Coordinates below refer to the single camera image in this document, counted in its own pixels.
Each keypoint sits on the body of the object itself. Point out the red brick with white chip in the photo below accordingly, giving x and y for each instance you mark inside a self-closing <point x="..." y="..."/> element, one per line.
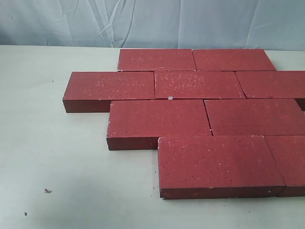
<point x="197" y="85"/>

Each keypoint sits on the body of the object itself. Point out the red brick middle row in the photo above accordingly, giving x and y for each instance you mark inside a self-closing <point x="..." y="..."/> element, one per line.
<point x="255" y="117"/>

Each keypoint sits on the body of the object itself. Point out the white backdrop cloth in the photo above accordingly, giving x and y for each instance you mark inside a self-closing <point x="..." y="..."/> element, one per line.
<point x="192" y="24"/>

